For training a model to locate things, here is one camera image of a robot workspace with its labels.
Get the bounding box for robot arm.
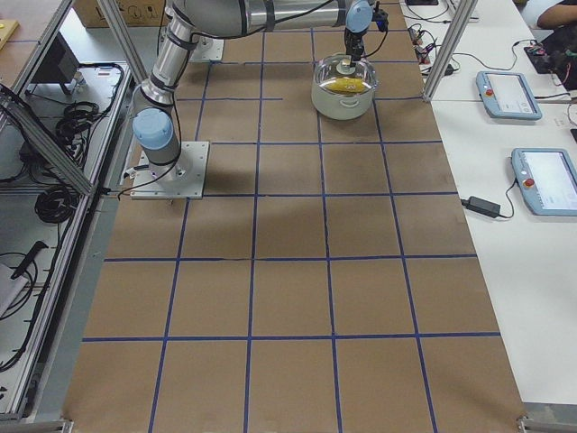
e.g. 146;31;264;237
133;1;373;171

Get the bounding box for person forearm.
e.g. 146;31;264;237
536;1;577;30

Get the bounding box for pale green steel pot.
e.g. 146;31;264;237
311;80;377;120

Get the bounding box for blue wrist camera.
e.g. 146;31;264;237
372;9;389;32

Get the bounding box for teach pendant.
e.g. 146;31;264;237
511;148;576;217
476;71;542;121

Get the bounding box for left aluminium frame post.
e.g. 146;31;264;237
97;0;148;84

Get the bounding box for black monitor box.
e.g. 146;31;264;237
31;32;80;95

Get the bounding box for cardboard box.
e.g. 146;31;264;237
74;0;169;29

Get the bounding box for aluminium frame diagonal strut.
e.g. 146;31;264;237
1;84;95;196

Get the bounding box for glass pot lid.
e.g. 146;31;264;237
313;53;379;96

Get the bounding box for black power adapter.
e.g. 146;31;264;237
461;196;500;218

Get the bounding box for yellow corn cob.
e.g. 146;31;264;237
322;77;366;95

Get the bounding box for aluminium frame post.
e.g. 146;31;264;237
97;0;148;84
423;0;477;102

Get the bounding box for coiled black cables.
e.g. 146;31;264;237
0;62;125;225

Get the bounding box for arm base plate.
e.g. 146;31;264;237
188;37;224;63
129;142;210;199

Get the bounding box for lower teach pendant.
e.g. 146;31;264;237
511;148;576;217

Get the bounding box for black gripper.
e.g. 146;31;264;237
344;28;365;60

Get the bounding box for upper teach pendant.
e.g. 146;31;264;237
476;71;542;121

